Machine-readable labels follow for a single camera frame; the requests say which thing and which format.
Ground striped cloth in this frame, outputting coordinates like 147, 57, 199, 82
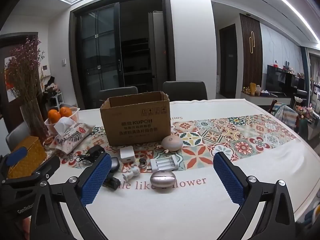
271, 100, 299, 130

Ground small white figurine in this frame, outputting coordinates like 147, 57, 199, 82
122, 166, 140, 182

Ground yellow woven box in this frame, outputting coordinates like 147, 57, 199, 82
7, 136, 48, 179

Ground white battery charger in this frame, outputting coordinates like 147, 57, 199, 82
144, 155, 180, 172

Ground beige round device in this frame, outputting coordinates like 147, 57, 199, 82
161, 135, 183, 155

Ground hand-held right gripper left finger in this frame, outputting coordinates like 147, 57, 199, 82
29, 152, 112, 240

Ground dark dining chair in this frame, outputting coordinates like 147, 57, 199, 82
162, 81, 208, 102
99, 86, 139, 105

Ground small black device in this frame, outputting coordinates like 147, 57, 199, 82
104, 176, 122, 190

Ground television cabinet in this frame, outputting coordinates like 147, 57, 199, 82
240, 91, 292, 105

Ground dark room door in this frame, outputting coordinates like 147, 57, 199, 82
219, 24, 238, 99

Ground white plastic fruit basket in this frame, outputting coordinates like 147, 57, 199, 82
44, 107, 80, 135

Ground ceiling light strip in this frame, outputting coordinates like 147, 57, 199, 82
259, 0, 320, 43

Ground white charger cube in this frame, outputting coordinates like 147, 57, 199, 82
119, 147, 135, 163

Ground floral tissue pouch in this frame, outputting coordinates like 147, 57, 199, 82
49, 117, 95, 155

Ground black television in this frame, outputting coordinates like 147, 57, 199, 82
266, 65, 307, 98

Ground black power adapter with cable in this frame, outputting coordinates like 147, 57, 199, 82
76, 144, 105, 163

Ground orange fruit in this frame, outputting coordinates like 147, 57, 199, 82
59, 107, 73, 118
47, 109, 62, 124

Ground dried purple flowers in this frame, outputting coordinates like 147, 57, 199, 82
3, 37, 47, 135

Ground metallic pink oval device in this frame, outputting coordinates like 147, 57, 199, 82
150, 170, 175, 188

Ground gold wall ornament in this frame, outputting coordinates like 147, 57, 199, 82
249, 31, 257, 55

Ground wooden slat wall panel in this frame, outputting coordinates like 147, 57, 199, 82
239, 13, 263, 92

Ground dark earbuds case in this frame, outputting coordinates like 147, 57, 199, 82
109, 157, 120, 173

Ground white rack with plush toys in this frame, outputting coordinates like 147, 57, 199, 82
42, 76, 63, 105

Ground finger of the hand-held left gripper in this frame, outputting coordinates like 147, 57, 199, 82
1, 155, 61, 186
0, 146, 28, 174

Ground glass vase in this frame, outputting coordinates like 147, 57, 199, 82
19, 97, 50, 144

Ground brown cardboard box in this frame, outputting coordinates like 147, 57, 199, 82
100, 91, 172, 147

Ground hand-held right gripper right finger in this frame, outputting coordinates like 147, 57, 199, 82
213, 151, 297, 240

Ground dark sliding glass door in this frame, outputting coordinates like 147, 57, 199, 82
69, 0, 173, 110

